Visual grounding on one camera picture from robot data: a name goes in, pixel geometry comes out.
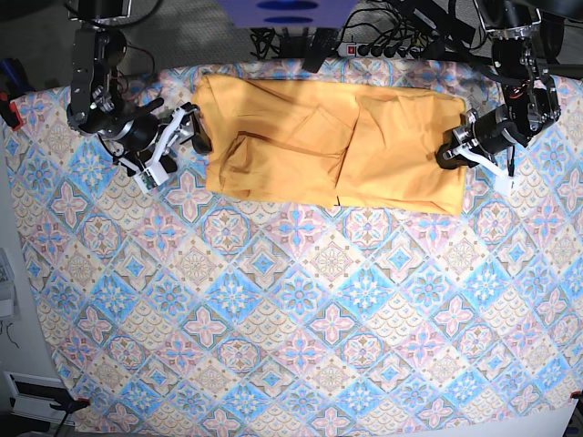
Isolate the white power strip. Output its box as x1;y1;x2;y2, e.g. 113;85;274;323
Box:
332;43;425;59

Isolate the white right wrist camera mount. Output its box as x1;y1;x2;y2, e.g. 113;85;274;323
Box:
120;102;201;196

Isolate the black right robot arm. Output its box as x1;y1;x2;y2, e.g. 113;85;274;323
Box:
64;1;212;177

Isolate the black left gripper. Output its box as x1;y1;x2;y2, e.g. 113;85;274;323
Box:
435;108;517;169

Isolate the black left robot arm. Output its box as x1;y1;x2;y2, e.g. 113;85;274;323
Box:
435;1;561;175

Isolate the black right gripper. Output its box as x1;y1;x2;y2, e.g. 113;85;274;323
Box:
111;97;213;177

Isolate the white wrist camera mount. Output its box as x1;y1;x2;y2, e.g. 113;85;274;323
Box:
435;137;516;197
120;102;201;196

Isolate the yellow T-shirt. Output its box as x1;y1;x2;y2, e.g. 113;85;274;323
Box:
193;75;465;215

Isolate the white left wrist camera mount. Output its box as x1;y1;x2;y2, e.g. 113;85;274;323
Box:
435;137;516;197

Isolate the black red table clamp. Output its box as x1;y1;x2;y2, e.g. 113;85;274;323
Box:
1;58;32;131

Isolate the patterned blue tile tablecloth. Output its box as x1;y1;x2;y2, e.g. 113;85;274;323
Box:
2;78;582;436

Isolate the black clamp bottom left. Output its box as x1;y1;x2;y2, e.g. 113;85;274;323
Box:
49;394;91;414

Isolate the blue base panel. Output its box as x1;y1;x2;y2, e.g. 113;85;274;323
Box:
219;0;356;28

